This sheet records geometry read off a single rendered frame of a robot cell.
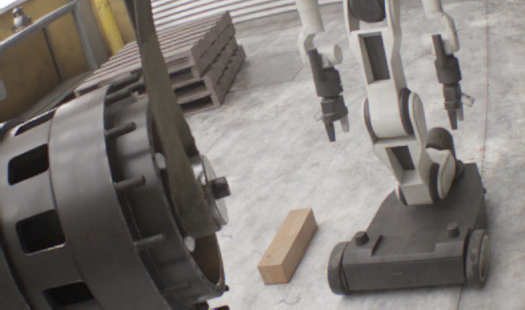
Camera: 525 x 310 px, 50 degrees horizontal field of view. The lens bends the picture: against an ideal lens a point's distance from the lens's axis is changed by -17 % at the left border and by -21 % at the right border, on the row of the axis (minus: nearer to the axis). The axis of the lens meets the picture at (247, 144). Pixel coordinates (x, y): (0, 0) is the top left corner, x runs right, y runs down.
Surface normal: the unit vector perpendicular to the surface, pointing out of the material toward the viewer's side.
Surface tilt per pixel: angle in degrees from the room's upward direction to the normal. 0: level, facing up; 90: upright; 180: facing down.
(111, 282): 90
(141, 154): 40
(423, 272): 90
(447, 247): 45
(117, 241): 75
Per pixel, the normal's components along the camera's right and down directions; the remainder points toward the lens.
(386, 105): -0.56, 0.07
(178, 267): 0.10, 0.48
